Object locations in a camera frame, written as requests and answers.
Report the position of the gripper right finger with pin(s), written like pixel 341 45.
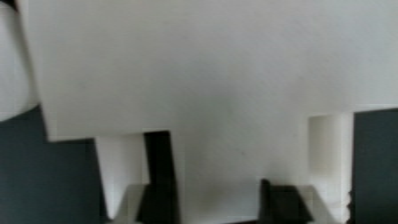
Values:
pixel 289 207

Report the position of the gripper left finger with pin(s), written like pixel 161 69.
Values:
pixel 142 185

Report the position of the white chair seat part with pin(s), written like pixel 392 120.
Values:
pixel 243 72

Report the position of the white chair leg with tag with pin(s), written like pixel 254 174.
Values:
pixel 19 94

